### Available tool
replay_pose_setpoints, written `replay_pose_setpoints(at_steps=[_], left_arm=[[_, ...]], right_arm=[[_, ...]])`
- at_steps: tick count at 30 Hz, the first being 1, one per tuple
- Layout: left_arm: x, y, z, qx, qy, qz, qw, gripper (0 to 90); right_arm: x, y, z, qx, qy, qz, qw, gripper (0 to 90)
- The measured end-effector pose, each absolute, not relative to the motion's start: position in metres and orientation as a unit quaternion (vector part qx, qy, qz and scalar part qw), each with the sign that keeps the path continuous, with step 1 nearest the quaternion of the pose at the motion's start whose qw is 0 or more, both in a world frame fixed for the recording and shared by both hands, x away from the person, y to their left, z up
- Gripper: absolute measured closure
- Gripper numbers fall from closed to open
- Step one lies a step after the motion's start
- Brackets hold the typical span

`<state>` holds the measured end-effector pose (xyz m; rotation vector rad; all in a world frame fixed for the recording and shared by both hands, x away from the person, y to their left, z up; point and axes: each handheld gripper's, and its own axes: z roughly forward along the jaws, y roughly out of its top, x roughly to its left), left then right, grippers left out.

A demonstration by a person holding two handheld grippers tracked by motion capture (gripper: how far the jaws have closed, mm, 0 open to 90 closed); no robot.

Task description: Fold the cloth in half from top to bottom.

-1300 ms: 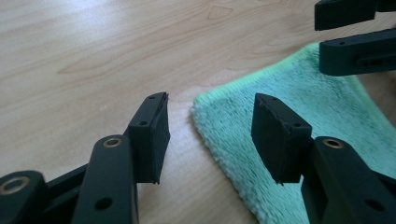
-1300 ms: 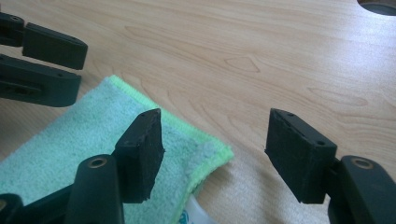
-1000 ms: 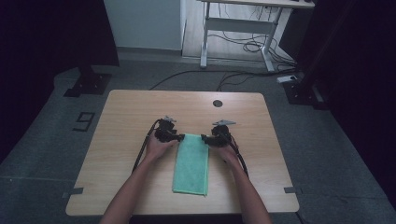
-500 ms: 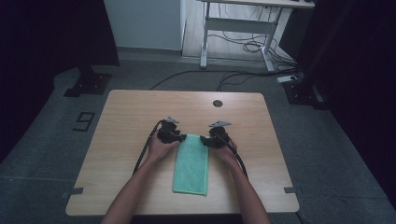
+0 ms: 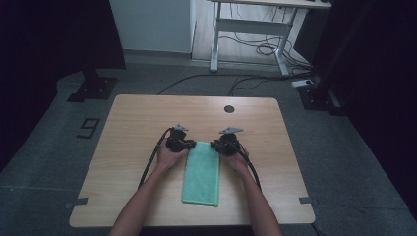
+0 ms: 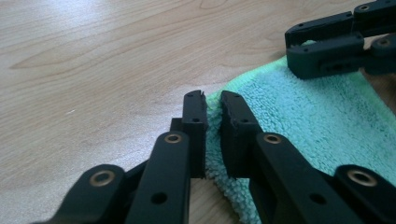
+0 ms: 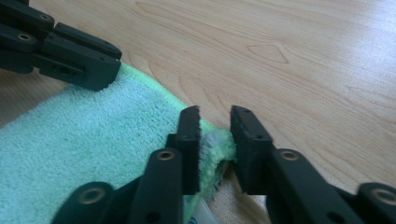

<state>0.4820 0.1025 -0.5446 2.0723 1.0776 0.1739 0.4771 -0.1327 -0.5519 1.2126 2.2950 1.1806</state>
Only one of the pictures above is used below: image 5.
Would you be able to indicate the white power strip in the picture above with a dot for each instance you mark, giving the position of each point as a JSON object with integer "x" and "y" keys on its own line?
{"x": 302, "y": 83}

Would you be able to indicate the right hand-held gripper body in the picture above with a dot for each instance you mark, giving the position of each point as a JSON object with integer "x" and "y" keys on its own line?
{"x": 229, "y": 144}

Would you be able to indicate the person's right hand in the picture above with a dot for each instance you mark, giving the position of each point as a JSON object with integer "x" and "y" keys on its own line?
{"x": 236, "y": 162}

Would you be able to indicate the grey tape strip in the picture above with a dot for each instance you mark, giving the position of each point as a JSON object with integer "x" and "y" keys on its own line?
{"x": 77, "y": 202}
{"x": 308, "y": 200}

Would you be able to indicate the black round table grommet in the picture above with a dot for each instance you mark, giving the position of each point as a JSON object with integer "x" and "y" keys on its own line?
{"x": 229, "y": 109}

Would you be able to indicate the black floor tape mark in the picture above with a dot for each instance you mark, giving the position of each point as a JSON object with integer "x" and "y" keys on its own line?
{"x": 88, "y": 128}

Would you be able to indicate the black stand base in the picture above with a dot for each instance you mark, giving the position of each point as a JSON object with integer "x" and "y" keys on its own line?
{"x": 93, "y": 88}
{"x": 319, "y": 98}

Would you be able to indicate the black curtain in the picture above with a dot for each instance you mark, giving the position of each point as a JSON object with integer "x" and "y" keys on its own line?
{"x": 377, "y": 65}
{"x": 49, "y": 49}

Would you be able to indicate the green towel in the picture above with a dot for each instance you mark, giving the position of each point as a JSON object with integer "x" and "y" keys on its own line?
{"x": 201, "y": 173}

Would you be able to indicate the white desk frame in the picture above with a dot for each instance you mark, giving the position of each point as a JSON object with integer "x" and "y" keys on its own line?
{"x": 252, "y": 26}

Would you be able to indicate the person's left hand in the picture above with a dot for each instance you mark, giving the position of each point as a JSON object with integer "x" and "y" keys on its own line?
{"x": 167, "y": 159}

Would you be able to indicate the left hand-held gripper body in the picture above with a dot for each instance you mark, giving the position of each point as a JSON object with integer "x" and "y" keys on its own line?
{"x": 176, "y": 141}

